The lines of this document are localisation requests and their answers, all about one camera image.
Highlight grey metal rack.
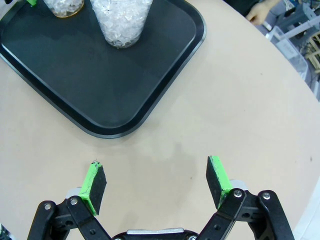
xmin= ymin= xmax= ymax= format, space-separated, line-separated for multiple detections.
xmin=281 ymin=0 xmax=320 ymax=41

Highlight person in black t-shirt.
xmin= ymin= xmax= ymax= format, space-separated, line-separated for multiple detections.
xmin=223 ymin=0 xmax=285 ymax=17

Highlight black plastic serving tray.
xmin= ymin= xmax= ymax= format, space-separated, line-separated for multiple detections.
xmin=0 ymin=0 xmax=207 ymax=140

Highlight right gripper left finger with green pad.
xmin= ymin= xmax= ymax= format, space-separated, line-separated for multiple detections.
xmin=26 ymin=161 xmax=112 ymax=240

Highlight clear plastic storage bin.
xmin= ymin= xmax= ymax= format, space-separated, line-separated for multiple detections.
xmin=268 ymin=24 xmax=310 ymax=82

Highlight clear plastic cup with ice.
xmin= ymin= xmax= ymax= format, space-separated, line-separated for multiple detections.
xmin=89 ymin=0 xmax=154 ymax=50

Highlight person's left hand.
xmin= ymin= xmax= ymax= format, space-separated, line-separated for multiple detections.
xmin=245 ymin=2 xmax=272 ymax=25

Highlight light wooden frame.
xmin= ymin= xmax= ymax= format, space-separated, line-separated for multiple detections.
xmin=302 ymin=32 xmax=320 ymax=76

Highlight iced cup with amber drink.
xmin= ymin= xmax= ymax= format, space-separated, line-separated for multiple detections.
xmin=43 ymin=0 xmax=85 ymax=19

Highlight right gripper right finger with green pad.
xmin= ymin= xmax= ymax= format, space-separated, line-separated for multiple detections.
xmin=198 ymin=155 xmax=296 ymax=240

